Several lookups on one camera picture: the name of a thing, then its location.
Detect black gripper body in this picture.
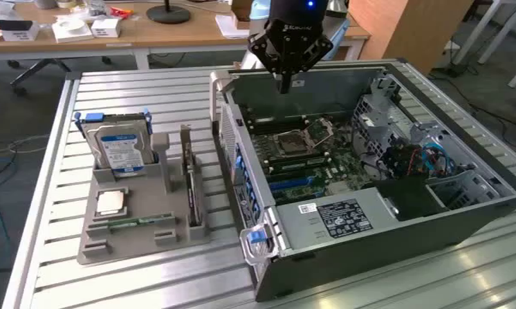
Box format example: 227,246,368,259
264,0,330,74

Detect black Nvidia graphics card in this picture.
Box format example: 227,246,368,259
179,124,206,230

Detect white paper stack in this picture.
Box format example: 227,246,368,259
214,14,252,40

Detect brown cardboard box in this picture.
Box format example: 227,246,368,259
231,0,254,23

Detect wooden desk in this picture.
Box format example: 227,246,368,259
0,0,372,62

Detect black round lamp base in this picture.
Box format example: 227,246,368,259
146,0,194,25

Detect metal socket cover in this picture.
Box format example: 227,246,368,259
303,116,336,145

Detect perforated metal disk bay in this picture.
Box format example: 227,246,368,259
351,92,418,162

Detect CPU socket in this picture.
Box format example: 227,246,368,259
272,130,315,159

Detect black box on floor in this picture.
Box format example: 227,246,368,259
444,62,467,78

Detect red packet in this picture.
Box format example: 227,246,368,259
110,6,135,19

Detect green motherboard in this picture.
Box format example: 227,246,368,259
240,108,378,204

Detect small white box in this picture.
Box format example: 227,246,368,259
90,18,123,39

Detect black labelled RAM stick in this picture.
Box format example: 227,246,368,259
267,154,330,172

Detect clear plastic parts bag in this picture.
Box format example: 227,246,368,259
82,0,112,17

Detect blue expansion slot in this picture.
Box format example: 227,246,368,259
270,176,320,192

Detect white box with round part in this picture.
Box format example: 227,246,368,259
51,16,95,44

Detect blue card retainer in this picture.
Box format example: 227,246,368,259
234,143,262,223

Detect black chair base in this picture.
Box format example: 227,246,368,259
7,56,112,96

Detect grey printed parts rack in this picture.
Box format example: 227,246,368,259
76,131,212,265

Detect slanted metal disk bay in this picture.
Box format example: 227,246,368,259
424,169,502,211

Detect white box with black lid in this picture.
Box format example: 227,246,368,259
0,19,40,42

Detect grey power supply unit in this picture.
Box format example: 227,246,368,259
266,187,403,258

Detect blue case latch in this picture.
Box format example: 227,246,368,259
247,229,271,246

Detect silver CPU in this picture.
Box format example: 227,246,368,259
95,190,128,215

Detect green RAM stick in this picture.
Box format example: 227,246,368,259
107,214,172,228

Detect open black PC case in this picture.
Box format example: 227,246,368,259
208,59,516,303

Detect white desk frame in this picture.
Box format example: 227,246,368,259
452,0,516,65

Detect black wire bundle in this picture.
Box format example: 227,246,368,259
359,144,428,181

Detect blue wire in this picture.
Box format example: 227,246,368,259
420,141,458,177

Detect red wire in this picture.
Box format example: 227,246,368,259
407,145,426,176

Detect hard disk with blue bracket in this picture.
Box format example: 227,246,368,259
74,109,160,180

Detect blue floor cable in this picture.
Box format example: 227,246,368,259
0,154,18,275

